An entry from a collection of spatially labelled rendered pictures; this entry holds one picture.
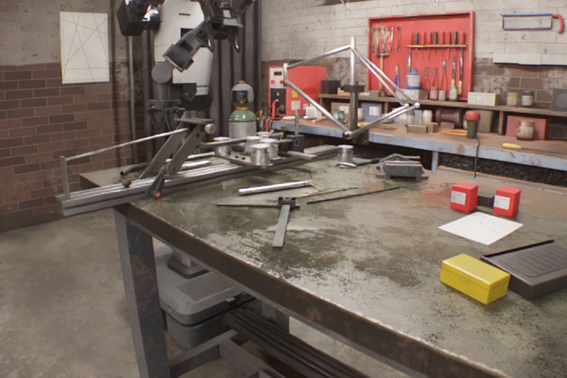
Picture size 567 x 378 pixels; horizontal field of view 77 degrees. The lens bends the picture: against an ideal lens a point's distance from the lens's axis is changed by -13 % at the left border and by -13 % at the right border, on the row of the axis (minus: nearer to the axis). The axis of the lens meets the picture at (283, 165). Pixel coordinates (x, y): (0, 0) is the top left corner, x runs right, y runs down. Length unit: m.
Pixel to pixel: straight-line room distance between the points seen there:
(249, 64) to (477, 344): 3.83
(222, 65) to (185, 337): 2.75
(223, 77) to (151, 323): 2.94
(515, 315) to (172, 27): 1.53
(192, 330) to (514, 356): 1.43
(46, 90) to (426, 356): 3.43
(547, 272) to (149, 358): 1.14
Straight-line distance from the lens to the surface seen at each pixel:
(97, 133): 3.76
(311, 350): 1.48
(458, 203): 0.89
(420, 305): 0.52
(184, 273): 1.90
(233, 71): 4.01
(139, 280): 1.24
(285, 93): 3.24
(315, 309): 0.53
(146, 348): 1.36
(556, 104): 2.74
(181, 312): 1.70
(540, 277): 0.59
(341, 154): 1.30
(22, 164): 3.62
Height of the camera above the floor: 1.14
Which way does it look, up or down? 12 degrees down
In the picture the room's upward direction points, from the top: straight up
